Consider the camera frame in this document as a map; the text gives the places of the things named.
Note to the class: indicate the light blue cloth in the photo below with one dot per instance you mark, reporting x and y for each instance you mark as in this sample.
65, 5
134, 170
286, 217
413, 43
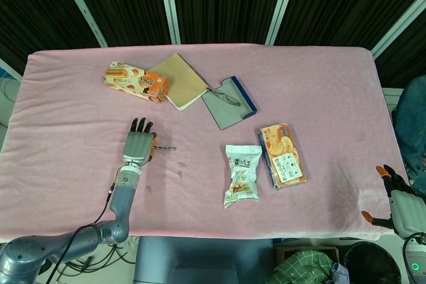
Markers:
339, 274

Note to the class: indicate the black trash bin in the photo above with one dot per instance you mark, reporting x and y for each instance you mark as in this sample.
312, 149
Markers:
372, 264

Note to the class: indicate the brown spiral notebook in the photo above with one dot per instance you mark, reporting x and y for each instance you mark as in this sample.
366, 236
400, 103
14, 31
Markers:
179, 81

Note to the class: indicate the green checkered cloth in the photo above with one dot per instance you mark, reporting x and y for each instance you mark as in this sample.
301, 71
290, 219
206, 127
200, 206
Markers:
299, 267

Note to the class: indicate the blue open glasses case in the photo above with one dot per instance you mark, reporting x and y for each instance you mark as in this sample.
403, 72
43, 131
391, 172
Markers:
219, 111

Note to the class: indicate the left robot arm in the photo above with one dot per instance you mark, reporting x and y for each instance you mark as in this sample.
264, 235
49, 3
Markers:
121, 204

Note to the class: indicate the white snack bag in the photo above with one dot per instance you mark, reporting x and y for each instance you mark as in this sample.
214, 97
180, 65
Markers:
241, 177

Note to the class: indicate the pink table cloth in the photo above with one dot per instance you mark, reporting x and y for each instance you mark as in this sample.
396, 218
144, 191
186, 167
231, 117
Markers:
299, 81

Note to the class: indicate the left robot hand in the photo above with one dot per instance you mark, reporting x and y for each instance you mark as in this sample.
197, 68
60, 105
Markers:
136, 146

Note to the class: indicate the metal magnetic ball chain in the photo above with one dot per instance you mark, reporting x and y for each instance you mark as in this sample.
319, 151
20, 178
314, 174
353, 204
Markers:
164, 148

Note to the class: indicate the brown cardboard box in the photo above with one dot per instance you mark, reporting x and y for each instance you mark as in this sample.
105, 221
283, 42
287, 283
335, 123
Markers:
319, 250

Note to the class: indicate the blue orange chip box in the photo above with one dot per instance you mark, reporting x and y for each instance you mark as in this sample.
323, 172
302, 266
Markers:
283, 157

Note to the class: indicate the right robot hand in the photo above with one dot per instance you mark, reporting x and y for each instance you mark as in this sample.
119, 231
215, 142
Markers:
404, 207

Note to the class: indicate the orange biscuit box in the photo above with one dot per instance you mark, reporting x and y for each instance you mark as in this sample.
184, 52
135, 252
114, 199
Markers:
139, 82

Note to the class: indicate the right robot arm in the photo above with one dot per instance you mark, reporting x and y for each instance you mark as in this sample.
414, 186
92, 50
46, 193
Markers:
416, 264

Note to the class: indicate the thin black eyeglasses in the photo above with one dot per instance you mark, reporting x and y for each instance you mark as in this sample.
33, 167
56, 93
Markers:
229, 99

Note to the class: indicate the white frame post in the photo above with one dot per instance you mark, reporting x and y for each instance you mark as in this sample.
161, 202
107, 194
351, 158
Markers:
399, 21
10, 68
169, 4
81, 4
283, 4

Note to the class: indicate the blue jeans person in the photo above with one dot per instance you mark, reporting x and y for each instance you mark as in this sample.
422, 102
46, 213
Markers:
411, 124

